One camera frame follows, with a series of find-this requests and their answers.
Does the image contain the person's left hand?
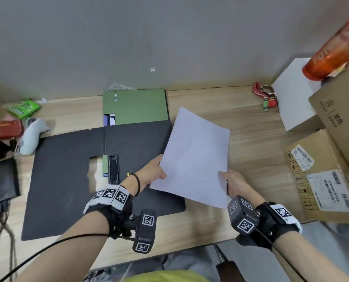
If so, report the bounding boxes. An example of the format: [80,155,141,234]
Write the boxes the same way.
[132,154,168,193]

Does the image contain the dark brown chair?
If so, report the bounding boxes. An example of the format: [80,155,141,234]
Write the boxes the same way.
[214,243,247,282]

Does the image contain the person's left forearm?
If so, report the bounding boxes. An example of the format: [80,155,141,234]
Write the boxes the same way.
[14,210,110,282]

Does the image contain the tidy white paper stack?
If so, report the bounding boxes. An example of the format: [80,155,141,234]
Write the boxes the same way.
[149,107,231,210]

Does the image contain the orange drink bottle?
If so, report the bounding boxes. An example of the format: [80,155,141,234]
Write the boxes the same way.
[302,5,349,81]

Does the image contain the white coiled cable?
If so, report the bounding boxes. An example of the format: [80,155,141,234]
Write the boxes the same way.
[9,117,36,153]

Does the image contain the dark navy folder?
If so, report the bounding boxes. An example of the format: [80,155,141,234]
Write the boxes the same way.
[21,119,187,241]

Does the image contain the clear tape piece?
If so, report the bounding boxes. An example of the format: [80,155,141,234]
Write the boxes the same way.
[105,82,137,91]

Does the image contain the small white box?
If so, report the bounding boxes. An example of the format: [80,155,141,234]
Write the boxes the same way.
[271,58,325,132]

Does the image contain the black tablet cable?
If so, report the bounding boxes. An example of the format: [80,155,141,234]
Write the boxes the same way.
[0,199,11,225]

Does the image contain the red snack packet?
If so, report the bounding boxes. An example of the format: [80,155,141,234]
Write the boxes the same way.
[0,119,24,140]

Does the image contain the green paper folder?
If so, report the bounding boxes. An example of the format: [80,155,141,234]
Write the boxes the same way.
[102,89,170,177]

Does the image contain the black wrist camera with markers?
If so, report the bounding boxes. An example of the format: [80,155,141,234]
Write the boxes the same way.
[227,195,303,251]
[83,184,157,254]

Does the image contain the blue plastic folder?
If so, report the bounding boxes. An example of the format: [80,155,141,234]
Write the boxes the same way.
[103,114,117,178]

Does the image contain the green gum packet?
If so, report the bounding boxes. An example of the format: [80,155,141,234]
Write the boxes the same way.
[6,99,41,119]

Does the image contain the white handheld controller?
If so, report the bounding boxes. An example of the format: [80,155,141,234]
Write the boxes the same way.
[17,117,50,155]

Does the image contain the black cable bundle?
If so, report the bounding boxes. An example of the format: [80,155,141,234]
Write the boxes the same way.
[0,220,18,277]

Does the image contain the black bead bracelet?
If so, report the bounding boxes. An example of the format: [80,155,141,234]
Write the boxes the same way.
[125,172,141,197]

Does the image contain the flat cardboard box with labels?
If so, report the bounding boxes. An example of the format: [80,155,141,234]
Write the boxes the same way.
[285,128,349,225]

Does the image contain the person's right hand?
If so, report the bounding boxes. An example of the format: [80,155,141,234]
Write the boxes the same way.
[218,168,266,208]

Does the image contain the person's right forearm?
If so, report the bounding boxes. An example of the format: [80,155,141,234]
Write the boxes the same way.
[275,224,349,282]

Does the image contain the small black tablet screen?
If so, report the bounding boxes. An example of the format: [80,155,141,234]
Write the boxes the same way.
[0,157,21,209]

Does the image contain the large cardboard box with window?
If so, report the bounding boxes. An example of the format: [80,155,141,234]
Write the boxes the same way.
[308,57,349,172]

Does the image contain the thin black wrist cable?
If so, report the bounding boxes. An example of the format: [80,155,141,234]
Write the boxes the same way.
[256,229,309,282]
[0,233,135,282]

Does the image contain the person's yellow shirt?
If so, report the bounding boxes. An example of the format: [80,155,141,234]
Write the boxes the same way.
[124,270,210,282]

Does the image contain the red keychain with green charm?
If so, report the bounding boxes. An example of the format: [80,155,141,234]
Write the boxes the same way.
[253,82,278,111]

